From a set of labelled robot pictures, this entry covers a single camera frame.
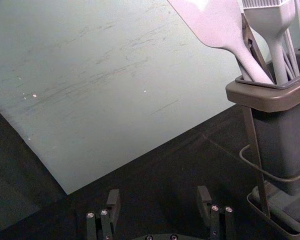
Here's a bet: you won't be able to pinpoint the black rack with steel bars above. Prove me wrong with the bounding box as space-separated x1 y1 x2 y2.
239 104 300 219

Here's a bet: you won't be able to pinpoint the steel kitchen tongs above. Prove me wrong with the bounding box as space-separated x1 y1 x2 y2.
240 14 272 83

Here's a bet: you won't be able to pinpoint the black table cloth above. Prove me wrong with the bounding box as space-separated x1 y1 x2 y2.
0 42 300 240

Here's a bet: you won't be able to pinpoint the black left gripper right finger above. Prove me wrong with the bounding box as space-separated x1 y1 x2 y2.
196 185 235 240

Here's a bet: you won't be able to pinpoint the pale grey spatula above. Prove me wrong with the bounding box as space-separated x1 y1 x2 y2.
166 0 275 85

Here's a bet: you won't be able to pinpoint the pale grey basting brush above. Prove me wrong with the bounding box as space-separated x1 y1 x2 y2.
241 0 296 85

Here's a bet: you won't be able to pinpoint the plain pale wall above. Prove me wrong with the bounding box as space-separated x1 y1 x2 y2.
0 0 300 196

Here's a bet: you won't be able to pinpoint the dark grey utensil holder cup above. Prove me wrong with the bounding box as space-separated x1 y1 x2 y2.
225 49 300 197

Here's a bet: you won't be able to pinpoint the dark grey drip tray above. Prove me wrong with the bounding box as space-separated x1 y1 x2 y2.
246 180 300 237

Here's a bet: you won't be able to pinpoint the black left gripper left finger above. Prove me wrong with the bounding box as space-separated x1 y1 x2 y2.
86 189 122 240

